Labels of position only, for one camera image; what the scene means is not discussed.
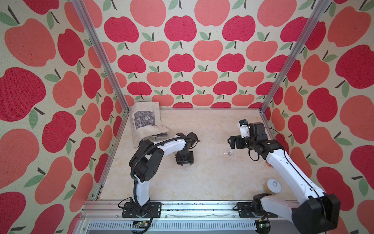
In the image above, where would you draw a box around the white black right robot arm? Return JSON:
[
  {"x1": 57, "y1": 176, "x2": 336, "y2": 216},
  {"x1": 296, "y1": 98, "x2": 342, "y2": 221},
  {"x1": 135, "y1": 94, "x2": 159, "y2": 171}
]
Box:
[{"x1": 228, "y1": 120, "x2": 341, "y2": 234}]

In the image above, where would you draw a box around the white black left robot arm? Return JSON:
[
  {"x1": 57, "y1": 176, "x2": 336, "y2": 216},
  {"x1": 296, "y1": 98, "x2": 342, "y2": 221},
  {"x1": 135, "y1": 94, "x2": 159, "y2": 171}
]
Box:
[{"x1": 129, "y1": 132, "x2": 200, "y2": 207}]

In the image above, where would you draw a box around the cream printed canvas tote bag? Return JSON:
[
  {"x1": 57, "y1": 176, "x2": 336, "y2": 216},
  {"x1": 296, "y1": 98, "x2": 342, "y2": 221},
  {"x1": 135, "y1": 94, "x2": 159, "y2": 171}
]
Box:
[{"x1": 130, "y1": 102, "x2": 169, "y2": 148}]

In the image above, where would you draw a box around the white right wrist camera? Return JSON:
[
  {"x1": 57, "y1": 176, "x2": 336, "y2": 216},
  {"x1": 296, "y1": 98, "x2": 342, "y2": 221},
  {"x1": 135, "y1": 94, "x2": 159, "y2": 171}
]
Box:
[{"x1": 238, "y1": 120, "x2": 250, "y2": 138}]

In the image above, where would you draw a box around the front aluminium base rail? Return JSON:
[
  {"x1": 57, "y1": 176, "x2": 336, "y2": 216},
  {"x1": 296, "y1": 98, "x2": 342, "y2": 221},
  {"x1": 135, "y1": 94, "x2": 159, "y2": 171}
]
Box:
[{"x1": 72, "y1": 200, "x2": 304, "y2": 234}]

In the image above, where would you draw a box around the left rear aluminium frame post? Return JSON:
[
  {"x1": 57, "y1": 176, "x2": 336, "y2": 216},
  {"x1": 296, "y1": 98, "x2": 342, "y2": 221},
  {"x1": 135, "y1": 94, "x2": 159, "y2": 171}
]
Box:
[{"x1": 72, "y1": 1, "x2": 130, "y2": 114}]

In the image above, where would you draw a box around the aluminium frame post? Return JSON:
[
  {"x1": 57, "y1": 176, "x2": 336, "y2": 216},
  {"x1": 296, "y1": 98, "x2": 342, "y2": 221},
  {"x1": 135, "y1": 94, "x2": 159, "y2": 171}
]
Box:
[
  {"x1": 259, "y1": 0, "x2": 332, "y2": 114},
  {"x1": 72, "y1": 1, "x2": 130, "y2": 114}
]

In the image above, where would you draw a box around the right rear aluminium frame post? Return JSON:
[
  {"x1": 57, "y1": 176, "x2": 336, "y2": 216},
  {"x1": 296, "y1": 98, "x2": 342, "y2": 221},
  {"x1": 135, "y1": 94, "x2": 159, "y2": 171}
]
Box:
[{"x1": 259, "y1": 0, "x2": 332, "y2": 114}]

